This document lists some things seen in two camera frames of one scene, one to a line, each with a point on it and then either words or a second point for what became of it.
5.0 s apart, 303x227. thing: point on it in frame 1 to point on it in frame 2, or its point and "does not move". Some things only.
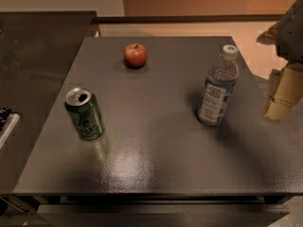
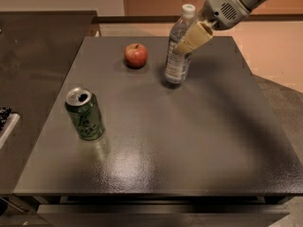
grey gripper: [291, 35] to [224, 9]
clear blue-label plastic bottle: [219, 87] to [177, 64]
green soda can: [84, 110] does not move
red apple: [134, 56] does not move
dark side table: [37, 49] does not move
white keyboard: [8, 122] does not move
